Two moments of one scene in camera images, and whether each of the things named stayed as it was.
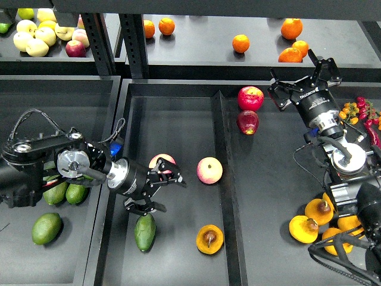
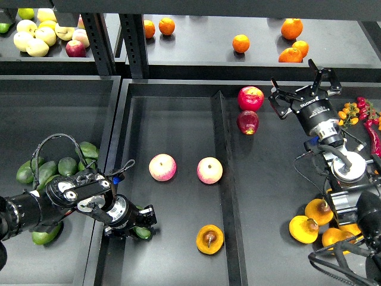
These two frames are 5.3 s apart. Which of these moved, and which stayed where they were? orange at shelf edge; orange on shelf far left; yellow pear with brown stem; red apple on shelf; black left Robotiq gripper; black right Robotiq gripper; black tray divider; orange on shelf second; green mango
Moved: green mango; black right Robotiq gripper; black left Robotiq gripper
Stayed: red apple on shelf; orange on shelf far left; black tray divider; orange on shelf second; yellow pear with brown stem; orange at shelf edge
